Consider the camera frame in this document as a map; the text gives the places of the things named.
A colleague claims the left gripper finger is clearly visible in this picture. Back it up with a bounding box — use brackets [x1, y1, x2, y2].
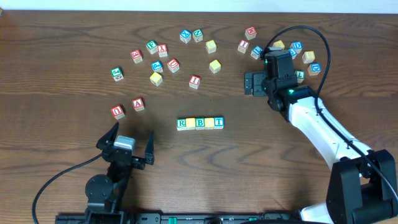
[96, 122, 119, 150]
[144, 131, 155, 165]

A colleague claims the green R block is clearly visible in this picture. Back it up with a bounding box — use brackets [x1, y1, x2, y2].
[177, 118, 187, 131]

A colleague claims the blue T block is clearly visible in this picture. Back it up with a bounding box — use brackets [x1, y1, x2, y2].
[214, 116, 224, 129]

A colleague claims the yellow O block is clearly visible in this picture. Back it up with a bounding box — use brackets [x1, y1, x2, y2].
[185, 118, 196, 130]
[205, 117, 215, 129]

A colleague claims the green B block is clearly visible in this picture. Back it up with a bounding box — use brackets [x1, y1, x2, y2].
[195, 118, 205, 130]

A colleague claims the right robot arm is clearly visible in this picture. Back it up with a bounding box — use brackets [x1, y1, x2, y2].
[244, 72, 397, 223]

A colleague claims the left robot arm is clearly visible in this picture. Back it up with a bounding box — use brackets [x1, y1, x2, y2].
[85, 123, 155, 223]

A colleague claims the blue L block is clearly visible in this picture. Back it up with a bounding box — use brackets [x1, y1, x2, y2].
[251, 45, 264, 60]

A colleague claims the red U block near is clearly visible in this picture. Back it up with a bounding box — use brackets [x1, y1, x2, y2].
[111, 105, 125, 119]

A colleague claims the red u block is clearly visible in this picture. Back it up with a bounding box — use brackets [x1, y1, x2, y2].
[111, 105, 125, 119]
[167, 58, 180, 73]

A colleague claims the red I block far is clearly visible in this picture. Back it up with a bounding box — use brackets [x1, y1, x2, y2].
[238, 40, 249, 54]

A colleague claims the red i block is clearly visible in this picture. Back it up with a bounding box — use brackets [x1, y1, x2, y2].
[238, 40, 249, 54]
[188, 75, 201, 89]

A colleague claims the yellow block centre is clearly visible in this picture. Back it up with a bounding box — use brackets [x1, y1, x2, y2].
[209, 60, 221, 73]

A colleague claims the yellow block far right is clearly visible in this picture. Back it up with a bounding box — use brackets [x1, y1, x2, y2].
[272, 40, 285, 50]

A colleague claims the red A block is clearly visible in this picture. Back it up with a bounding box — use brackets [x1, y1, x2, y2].
[132, 98, 145, 111]

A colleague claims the green 7 block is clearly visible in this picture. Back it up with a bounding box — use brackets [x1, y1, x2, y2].
[295, 70, 305, 83]

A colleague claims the blue 5 block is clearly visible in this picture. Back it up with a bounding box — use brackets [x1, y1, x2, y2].
[289, 48, 297, 59]

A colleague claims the yellow C block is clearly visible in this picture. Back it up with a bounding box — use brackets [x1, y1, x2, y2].
[205, 40, 217, 54]

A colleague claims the blue D block far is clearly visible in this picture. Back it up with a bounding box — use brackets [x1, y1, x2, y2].
[290, 41, 303, 54]

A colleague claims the blue d block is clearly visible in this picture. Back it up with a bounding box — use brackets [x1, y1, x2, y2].
[308, 63, 322, 76]
[290, 41, 303, 54]

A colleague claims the red I block near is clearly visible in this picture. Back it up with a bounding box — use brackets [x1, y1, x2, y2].
[188, 75, 201, 89]

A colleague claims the yellow 8 block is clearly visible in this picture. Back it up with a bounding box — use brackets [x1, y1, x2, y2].
[302, 51, 315, 64]

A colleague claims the blue D block right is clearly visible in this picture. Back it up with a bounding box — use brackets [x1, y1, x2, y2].
[308, 63, 322, 76]

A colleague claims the green J block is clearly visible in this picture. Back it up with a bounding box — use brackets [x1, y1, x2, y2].
[111, 67, 124, 82]

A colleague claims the green N block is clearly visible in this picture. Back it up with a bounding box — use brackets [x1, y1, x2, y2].
[192, 29, 203, 42]

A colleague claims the yellow block left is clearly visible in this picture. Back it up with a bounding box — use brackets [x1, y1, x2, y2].
[150, 72, 163, 86]

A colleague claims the red U block far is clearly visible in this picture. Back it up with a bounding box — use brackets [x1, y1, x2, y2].
[167, 58, 180, 73]

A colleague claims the blue X block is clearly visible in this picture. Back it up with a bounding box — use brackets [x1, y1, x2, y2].
[179, 29, 192, 44]

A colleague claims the blue P block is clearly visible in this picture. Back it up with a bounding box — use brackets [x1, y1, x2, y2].
[151, 60, 163, 73]

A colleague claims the red G block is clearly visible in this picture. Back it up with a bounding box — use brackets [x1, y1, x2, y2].
[130, 49, 143, 63]

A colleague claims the red Y block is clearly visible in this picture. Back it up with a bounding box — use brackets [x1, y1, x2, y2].
[157, 44, 168, 57]

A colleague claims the green F block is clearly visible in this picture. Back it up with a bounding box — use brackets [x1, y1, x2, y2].
[146, 40, 158, 54]

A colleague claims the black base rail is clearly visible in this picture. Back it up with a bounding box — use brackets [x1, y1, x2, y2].
[55, 212, 301, 224]

